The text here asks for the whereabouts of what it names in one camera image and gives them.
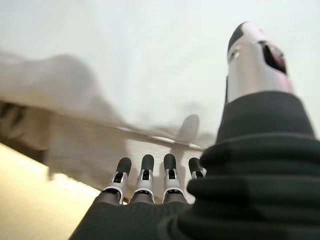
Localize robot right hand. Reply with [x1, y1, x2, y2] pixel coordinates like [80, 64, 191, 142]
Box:
[68, 21, 320, 240]

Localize white duvet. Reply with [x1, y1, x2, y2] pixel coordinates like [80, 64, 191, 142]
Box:
[0, 49, 123, 128]

